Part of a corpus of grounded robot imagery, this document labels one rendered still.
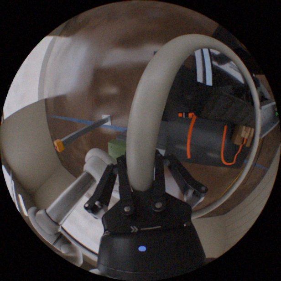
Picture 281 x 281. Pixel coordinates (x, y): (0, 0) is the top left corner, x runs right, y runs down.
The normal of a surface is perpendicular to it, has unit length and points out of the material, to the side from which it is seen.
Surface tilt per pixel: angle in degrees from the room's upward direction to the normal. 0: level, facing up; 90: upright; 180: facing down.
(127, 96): 0
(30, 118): 90
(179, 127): 0
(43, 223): 95
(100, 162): 86
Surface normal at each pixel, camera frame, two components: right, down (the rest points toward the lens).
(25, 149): 0.95, 0.23
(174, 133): -0.30, 0.43
